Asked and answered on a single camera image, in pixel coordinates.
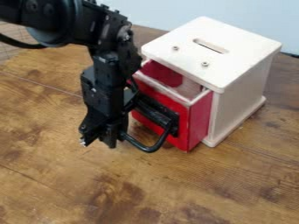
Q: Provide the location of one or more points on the white wooden box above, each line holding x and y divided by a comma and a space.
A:
228, 61

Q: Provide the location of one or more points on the black metal drawer handle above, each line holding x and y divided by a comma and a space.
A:
158, 118

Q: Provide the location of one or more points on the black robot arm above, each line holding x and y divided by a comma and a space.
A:
80, 22

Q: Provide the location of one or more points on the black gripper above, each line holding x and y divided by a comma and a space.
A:
104, 96

